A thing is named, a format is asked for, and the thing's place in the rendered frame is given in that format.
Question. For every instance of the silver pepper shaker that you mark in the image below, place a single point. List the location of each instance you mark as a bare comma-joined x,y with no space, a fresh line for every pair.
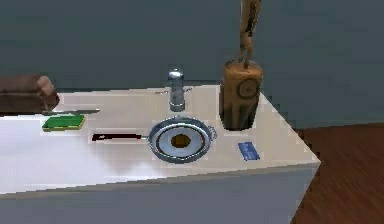
176,91

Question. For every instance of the brown wooden statue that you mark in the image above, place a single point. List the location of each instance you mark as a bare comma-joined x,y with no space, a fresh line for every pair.
240,96

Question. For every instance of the blue credit card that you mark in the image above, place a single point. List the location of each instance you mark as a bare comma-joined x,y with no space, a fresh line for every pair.
248,151

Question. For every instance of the white kitchen counter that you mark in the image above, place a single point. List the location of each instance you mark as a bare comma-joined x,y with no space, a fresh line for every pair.
120,163

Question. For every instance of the silver knife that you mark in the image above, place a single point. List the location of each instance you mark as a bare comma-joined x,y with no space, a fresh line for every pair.
71,112

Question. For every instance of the green yellow sponge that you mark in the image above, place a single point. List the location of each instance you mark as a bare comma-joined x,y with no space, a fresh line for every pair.
63,122

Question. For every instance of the brown bread loaf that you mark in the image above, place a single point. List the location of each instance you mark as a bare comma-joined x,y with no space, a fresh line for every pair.
25,93

